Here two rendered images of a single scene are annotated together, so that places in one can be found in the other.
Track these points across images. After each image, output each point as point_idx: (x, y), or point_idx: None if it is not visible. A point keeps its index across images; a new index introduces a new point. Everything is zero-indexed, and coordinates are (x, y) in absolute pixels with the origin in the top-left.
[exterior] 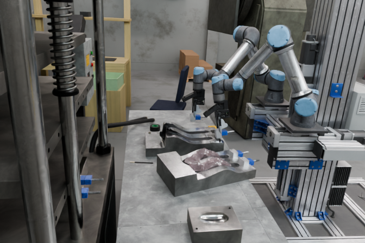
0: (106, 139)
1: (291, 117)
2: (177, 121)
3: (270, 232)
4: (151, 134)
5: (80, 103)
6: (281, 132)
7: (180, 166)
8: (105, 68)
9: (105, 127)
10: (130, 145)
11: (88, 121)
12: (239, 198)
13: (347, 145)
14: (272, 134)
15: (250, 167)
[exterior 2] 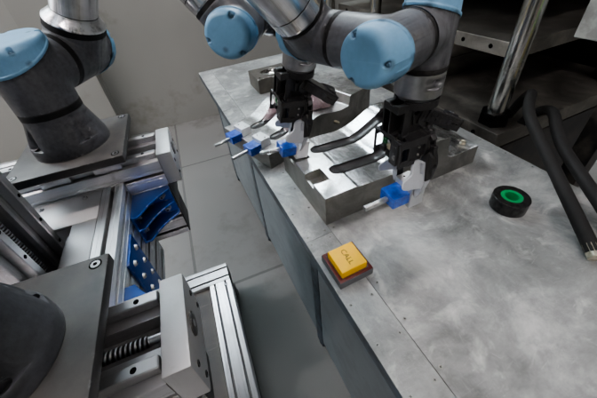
0: (491, 97)
1: (99, 126)
2: (523, 304)
3: (225, 94)
4: (450, 140)
5: None
6: (149, 134)
7: (325, 80)
8: None
9: (498, 73)
10: (473, 139)
11: (498, 36)
12: (250, 111)
13: (4, 165)
14: (170, 136)
15: (233, 127)
